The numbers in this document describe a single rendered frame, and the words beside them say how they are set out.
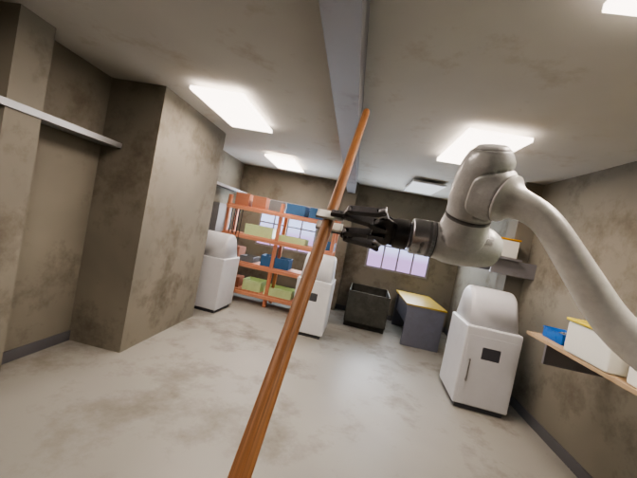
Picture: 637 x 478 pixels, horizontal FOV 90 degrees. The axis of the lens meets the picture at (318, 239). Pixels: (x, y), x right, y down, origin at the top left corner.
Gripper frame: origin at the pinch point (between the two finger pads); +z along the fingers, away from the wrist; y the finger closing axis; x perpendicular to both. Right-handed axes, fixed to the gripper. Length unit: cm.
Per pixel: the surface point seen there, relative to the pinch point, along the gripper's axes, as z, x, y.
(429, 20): -23, 164, -25
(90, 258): 309, 138, 237
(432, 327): -170, 325, 481
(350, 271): 11, 492, 552
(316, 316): 48, 254, 424
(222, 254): 242, 306, 374
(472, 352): -171, 183, 319
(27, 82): 290, 159, 41
